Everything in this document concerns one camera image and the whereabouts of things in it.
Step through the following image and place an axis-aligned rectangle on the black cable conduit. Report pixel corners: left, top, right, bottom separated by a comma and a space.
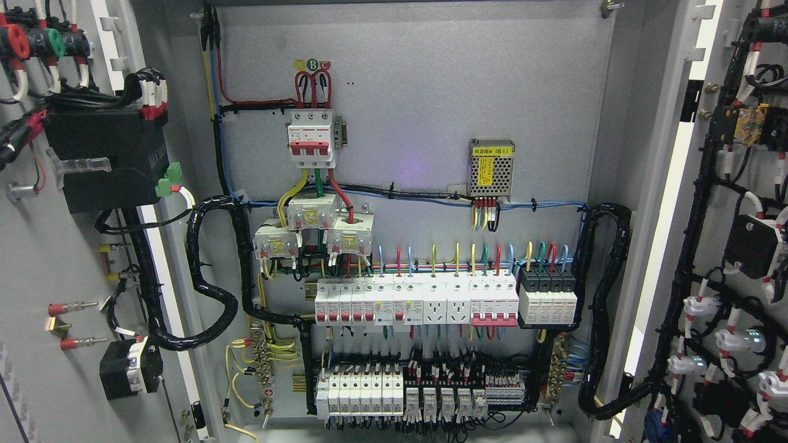
120, 196, 315, 413
577, 204, 635, 421

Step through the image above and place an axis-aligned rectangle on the white current transformer cluster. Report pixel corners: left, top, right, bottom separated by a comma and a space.
253, 194, 374, 263

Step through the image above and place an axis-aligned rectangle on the black surge protector module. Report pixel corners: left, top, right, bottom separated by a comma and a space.
517, 268, 577, 330

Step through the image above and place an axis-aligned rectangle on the white red main breaker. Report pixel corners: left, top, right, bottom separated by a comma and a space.
286, 108, 339, 169

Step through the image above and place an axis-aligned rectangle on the white lower breaker row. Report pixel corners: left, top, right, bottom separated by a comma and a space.
316, 364, 405, 420

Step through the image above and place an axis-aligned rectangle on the relay terminal row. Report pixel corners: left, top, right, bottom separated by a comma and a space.
403, 348, 530, 429

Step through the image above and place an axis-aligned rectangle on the red terminal post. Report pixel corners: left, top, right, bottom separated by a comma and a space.
44, 301, 110, 351

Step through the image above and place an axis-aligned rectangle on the black cable conduit left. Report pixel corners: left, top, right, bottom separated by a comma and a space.
120, 196, 315, 413

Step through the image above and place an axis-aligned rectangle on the black digital power meter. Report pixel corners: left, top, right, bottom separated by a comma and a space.
44, 106, 169, 214

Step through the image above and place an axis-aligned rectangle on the white small breaker row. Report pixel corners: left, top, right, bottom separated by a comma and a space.
313, 274, 424, 332

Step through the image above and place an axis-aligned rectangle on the red indicator lamp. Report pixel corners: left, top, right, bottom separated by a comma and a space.
1, 23, 31, 60

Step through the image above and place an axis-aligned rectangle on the white socket and breaker row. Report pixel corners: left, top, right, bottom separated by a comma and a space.
422, 272, 520, 327

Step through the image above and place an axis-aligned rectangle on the metal mesh power supply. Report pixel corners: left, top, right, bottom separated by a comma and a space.
467, 138, 515, 199

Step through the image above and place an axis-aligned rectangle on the grey cabinet door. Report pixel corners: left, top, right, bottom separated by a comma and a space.
579, 1, 786, 442
2, 1, 233, 442

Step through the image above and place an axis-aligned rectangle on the green indicator lamp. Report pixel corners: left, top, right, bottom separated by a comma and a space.
26, 28, 65, 58

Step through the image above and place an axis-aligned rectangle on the black cable conduit right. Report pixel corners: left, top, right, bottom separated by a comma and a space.
577, 204, 635, 421

